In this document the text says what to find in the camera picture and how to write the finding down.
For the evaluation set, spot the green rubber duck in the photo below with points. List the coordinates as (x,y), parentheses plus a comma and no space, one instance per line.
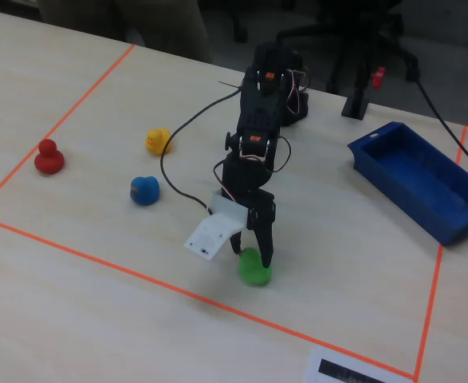
(251,273)

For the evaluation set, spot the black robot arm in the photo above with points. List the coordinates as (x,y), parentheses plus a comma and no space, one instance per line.
(259,107)

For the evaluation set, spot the orange tape strip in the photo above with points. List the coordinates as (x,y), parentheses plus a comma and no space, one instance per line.
(201,300)
(58,125)
(433,287)

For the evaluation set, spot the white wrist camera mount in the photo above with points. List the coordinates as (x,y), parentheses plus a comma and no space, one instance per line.
(213,231)

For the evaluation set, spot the yellow rubber duck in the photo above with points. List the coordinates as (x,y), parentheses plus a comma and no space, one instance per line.
(158,140)

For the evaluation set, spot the black office chair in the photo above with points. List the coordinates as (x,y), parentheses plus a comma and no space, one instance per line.
(353,28)

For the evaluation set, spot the red rubber duck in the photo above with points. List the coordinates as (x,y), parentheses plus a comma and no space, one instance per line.
(49,157)

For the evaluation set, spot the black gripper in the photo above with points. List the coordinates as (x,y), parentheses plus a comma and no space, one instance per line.
(262,210)

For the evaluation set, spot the small red clamp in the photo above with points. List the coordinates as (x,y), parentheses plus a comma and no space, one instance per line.
(378,76)

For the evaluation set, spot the white barcode paper label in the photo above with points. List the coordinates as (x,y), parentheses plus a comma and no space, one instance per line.
(337,369)

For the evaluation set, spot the blue rubber duck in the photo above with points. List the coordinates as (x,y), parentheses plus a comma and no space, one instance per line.
(145,190)

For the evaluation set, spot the blue plastic box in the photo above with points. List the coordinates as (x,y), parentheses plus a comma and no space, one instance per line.
(417,179)

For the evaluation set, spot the black table clamp stand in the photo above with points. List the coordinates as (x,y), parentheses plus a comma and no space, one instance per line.
(355,103)

